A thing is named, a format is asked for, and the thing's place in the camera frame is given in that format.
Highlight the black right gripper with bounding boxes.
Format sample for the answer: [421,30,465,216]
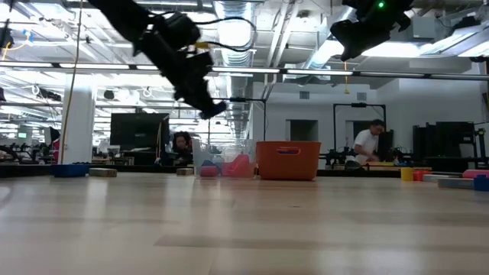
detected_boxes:
[330,15,413,62]

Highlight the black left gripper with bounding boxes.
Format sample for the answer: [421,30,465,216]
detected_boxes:
[132,28,228,120]

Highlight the blue toy brick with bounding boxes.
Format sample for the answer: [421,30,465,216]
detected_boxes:
[51,163,90,179]
[473,174,489,192]

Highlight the red toy brick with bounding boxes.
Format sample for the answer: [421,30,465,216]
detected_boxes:
[461,169,489,180]

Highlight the person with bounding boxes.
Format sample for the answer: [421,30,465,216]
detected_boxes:
[353,118,387,163]
[171,131,194,165]

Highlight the clear plastic bin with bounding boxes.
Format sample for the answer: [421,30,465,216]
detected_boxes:
[191,138,257,180]

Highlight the black monitor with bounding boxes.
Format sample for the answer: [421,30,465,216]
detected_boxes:
[109,112,170,152]

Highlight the orange plastic bin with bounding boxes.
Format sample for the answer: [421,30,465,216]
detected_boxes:
[255,141,322,182]

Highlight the white pillar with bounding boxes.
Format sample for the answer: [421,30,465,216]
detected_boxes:
[60,76,96,165]

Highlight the black cabinet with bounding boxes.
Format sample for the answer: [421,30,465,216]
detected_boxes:
[412,121,477,169]

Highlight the black stand frame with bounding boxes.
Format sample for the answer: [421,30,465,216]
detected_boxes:
[207,97,267,142]
[332,102,387,161]

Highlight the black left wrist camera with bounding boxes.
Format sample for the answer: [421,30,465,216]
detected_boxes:
[158,12,202,50]

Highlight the silver ventilation duct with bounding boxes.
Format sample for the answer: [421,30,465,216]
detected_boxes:
[212,0,257,141]

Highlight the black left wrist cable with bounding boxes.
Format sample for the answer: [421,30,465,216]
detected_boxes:
[193,15,257,53]

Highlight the yellow cable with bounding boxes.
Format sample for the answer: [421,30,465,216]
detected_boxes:
[59,0,84,163]

